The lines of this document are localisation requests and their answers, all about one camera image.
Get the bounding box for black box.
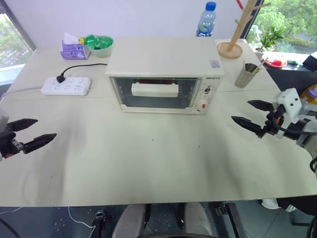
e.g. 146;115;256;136
303;51;317;71

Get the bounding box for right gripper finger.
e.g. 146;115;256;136
231;116;264;138
247;99;274;113

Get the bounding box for white toaster oven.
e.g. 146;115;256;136
105;36;225;115

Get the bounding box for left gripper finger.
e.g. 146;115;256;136
21;133;57;155
6;119;39;133

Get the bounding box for glass oven door white handle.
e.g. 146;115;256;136
109;76;202;110

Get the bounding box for pale green bowl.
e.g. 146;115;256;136
88;37;114;58

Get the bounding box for clear water bottle blue cap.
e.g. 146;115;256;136
196;1;217;38

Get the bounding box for white power strip cable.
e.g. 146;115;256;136
0;85;44;101

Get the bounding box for wooden chopsticks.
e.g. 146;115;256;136
243;57;269;73

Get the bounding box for white power strip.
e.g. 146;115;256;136
41;76;92;96

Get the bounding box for steel cup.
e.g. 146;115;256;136
234;63;258;88

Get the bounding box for purple tissue pack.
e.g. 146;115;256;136
60;32;91;60

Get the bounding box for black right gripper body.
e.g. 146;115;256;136
262;105;286;136

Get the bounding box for red plate with toys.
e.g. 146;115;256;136
263;58;288;68

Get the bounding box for yellow and purple toy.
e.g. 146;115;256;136
300;84;317;105

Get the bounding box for potted green plant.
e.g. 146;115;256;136
254;24;288;59

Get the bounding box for white sneaker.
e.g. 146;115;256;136
262;198;280;210

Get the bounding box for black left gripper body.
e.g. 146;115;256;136
0;123;25;159

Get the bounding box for grey rounded robot leg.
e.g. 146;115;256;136
111;204;147;238
183;203;216;238

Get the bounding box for black table leg frame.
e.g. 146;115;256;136
214;202;247;238

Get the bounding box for wooden mug tree stand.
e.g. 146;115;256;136
217;0;272;59

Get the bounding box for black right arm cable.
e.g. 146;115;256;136
277;123;317;172

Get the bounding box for green plastic bottle yellow cap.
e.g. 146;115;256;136
78;35;114;50

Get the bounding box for thin white floor cable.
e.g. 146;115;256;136
67;205;97;229

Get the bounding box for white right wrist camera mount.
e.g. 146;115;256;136
271;88;303;138

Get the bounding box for black plug with black cable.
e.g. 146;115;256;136
56;63;108;83

